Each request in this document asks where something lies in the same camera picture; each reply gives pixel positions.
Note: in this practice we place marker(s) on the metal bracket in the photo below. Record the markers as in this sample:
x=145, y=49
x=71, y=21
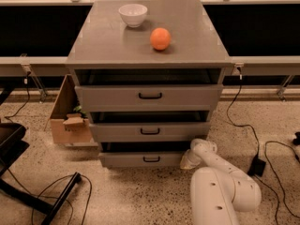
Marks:
x=283, y=87
x=30, y=73

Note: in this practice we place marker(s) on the orange ball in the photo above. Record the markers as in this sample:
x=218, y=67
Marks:
x=160, y=39

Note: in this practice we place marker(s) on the grey top drawer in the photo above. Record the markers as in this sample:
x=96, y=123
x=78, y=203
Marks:
x=143, y=98

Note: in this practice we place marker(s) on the white ceramic bowl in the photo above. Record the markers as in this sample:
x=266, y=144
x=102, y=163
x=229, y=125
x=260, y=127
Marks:
x=133, y=15

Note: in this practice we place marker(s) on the metal bracket left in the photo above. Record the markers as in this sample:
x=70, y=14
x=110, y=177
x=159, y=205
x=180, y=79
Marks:
x=30, y=73

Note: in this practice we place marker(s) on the metal bracket right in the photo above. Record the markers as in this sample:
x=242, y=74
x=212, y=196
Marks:
x=283, y=87

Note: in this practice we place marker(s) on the grey drawer cabinet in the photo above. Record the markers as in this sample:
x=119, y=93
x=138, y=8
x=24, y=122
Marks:
x=110, y=53

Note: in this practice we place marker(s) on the grey middle drawer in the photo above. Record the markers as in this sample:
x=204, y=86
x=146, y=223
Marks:
x=149, y=132

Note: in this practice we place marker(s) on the grey railing beam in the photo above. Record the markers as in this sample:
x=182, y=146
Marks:
x=55, y=66

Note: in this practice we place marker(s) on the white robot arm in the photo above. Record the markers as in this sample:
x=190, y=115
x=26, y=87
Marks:
x=219, y=189

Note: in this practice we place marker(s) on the brown cardboard box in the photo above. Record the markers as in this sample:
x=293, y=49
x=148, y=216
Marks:
x=68, y=126

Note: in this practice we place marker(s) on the black stand frame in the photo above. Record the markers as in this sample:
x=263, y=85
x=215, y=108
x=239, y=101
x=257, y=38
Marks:
x=44, y=168

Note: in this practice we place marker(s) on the grey drawer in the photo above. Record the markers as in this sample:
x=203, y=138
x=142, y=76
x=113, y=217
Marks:
x=143, y=98
x=140, y=159
x=149, y=132

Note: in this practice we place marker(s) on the grey bottom drawer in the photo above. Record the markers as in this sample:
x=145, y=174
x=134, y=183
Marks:
x=140, y=159

